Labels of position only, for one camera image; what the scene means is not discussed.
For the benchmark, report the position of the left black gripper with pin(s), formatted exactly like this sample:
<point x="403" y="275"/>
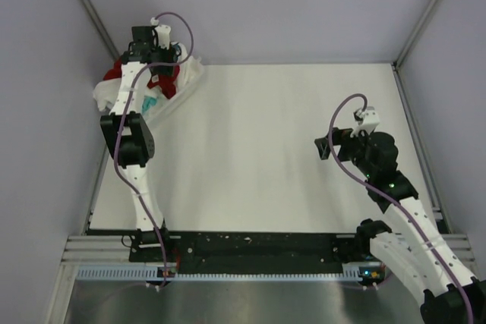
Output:
<point x="168" y="55"/>

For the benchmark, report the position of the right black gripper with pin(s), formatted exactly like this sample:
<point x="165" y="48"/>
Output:
<point x="342" y="136"/>

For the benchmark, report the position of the red t shirt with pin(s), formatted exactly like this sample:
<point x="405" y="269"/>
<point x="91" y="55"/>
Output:
<point x="159" y="82"/>

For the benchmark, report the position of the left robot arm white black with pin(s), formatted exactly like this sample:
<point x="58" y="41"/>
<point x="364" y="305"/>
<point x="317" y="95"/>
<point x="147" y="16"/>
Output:
<point x="127" y="135"/>

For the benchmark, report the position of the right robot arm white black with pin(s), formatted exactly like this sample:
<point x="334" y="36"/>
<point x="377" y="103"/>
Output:
<point x="405" y="240"/>

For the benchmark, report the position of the white plastic basket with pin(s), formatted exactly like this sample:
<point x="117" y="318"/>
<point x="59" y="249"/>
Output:
<point x="178" y="96"/>

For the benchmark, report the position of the white printed t shirt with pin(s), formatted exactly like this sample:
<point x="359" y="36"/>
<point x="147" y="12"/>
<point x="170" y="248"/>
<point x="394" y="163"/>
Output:
<point x="189" y="71"/>

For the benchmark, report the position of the white t shirt pile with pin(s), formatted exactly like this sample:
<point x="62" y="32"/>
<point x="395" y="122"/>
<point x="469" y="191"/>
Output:
<point x="106" y="91"/>

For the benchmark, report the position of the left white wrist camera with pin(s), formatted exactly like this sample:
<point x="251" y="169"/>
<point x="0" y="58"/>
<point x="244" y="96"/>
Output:
<point x="162" y="32"/>

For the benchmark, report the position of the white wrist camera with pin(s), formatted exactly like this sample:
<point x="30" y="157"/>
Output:
<point x="367" y="120"/>
<point x="162" y="32"/>

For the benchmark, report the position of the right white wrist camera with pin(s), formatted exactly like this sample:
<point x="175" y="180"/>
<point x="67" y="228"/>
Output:
<point x="367" y="120"/>

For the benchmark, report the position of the left aluminium corner post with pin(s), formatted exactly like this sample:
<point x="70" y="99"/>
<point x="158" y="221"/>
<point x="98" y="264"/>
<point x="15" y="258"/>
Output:
<point x="100" y="28"/>

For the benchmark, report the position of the aluminium corner post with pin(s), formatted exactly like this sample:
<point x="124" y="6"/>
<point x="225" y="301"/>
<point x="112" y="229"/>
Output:
<point x="417" y="31"/>
<point x="100" y="28"/>

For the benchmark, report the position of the grey slotted cable duct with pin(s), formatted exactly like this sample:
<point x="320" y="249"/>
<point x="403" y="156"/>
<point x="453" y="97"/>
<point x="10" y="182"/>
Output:
<point x="154" y="274"/>

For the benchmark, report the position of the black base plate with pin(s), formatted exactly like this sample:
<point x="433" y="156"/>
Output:
<point x="261" y="252"/>

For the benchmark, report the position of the aluminium frame rail front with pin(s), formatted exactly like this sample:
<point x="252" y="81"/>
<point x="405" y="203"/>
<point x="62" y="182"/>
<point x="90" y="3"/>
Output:
<point x="95" y="249"/>

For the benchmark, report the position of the right aluminium corner post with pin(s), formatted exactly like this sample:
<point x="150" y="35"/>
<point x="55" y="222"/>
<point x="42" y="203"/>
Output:
<point x="417" y="31"/>

